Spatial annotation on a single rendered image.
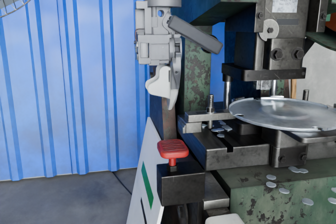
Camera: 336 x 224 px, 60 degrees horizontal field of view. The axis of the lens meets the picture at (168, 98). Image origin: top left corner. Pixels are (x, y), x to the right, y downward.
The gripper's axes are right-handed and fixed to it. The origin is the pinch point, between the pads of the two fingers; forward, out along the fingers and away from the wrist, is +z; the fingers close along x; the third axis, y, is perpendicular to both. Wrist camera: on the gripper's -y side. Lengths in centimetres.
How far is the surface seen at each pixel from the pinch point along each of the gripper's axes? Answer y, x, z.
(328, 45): -62, -34, -9
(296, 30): -36.7, -15.4, -14.0
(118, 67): 8, -135, 12
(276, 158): -28.4, -5.8, 17.7
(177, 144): -1.1, -0.1, 9.2
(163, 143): 1.8, -0.9, 9.2
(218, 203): -9.4, 3.8, 22.0
